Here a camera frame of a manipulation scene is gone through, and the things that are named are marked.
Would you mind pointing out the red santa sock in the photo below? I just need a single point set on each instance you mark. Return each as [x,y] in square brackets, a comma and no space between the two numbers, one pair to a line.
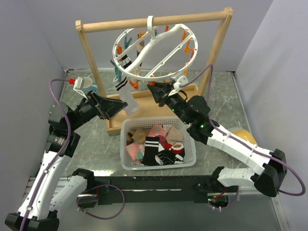
[176,148]

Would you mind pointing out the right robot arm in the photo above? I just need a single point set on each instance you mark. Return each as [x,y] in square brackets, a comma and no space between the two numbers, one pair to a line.
[265,169]

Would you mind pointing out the white plastic laundry basket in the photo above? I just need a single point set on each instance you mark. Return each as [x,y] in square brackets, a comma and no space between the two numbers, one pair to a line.
[132,124]

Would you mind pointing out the beige folded sock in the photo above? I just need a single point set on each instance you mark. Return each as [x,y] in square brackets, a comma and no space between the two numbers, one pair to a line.
[174,135]

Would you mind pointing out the cream brown ribbed sock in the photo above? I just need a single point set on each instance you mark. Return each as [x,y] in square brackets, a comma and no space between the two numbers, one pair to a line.
[140,47]

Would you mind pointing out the teal right clothes peg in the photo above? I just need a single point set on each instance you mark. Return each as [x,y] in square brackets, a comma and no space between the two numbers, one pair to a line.
[118,73]

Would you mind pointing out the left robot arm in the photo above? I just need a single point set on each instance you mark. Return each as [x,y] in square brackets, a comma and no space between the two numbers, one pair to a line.
[43,208]

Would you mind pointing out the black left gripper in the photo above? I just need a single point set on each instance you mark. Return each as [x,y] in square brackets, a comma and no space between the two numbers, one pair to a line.
[107,107]

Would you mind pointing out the black white striped sock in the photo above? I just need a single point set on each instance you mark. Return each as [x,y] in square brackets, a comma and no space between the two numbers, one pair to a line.
[125,61]

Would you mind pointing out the black sock white stripes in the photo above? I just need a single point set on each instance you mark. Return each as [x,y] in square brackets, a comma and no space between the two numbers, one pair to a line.
[151,150]

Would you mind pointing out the aluminium rail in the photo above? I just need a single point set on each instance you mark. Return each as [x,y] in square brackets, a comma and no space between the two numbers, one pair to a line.
[63,181]

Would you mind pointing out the yellow dish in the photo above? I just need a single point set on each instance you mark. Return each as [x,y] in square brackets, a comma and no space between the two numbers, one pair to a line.
[243,134]

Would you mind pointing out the white round clip hanger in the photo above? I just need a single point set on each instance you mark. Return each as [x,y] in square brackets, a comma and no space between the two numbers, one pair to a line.
[168,53]

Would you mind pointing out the pink sock left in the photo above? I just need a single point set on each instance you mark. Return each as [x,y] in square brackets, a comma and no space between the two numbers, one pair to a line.
[136,152]

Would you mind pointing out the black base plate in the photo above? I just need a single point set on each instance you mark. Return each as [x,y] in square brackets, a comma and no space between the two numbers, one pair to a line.
[165,189]

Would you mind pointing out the tan brown sock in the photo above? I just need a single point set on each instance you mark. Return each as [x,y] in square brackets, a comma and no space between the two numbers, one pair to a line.
[138,136]

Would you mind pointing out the wooden hanger stand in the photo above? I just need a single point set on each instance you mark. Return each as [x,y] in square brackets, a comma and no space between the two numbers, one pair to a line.
[224,17]

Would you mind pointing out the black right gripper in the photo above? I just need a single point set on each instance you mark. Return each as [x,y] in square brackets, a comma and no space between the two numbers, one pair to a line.
[158,94]

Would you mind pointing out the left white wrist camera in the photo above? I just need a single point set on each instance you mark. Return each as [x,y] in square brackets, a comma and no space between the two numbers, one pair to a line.
[79,86]

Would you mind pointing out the teal clothes peg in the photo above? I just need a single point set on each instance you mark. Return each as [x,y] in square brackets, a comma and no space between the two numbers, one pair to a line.
[118,73]
[127,41]

